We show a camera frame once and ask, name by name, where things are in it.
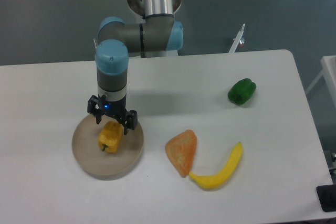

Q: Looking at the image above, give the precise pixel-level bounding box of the black device at table edge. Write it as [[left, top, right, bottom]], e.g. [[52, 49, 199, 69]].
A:
[[316, 184, 335, 212]]

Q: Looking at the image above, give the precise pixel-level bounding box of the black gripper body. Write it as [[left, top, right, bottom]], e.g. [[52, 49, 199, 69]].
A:
[[98, 95, 127, 124]]

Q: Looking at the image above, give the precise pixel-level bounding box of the beige round plate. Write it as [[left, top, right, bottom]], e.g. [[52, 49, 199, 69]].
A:
[[72, 115, 144, 180]]

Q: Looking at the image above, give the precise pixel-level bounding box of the yellow toy banana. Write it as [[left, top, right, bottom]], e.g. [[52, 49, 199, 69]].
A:
[[188, 142, 244, 189]]

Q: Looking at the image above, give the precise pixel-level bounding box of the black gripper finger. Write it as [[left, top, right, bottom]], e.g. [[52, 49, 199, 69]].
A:
[[87, 95, 104, 124], [119, 110, 138, 135]]

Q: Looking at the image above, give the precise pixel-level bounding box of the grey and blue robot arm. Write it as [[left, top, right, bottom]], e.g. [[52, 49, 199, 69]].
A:
[[87, 0, 183, 134]]

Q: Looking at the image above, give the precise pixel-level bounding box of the white table leg bracket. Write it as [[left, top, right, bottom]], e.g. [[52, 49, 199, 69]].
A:
[[228, 24, 246, 54]]

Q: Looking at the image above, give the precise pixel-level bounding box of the green toy bell pepper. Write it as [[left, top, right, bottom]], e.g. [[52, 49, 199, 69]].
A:
[[227, 78, 257, 105]]

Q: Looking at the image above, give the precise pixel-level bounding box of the orange toy bread slice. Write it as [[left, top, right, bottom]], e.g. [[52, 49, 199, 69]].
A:
[[165, 130, 197, 177]]

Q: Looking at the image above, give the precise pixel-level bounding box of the white side table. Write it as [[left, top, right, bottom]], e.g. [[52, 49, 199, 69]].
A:
[[305, 56, 335, 98]]

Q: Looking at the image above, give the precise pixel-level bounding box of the yellow toy bell pepper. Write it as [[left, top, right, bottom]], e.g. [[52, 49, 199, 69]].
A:
[[98, 121, 123, 153]]

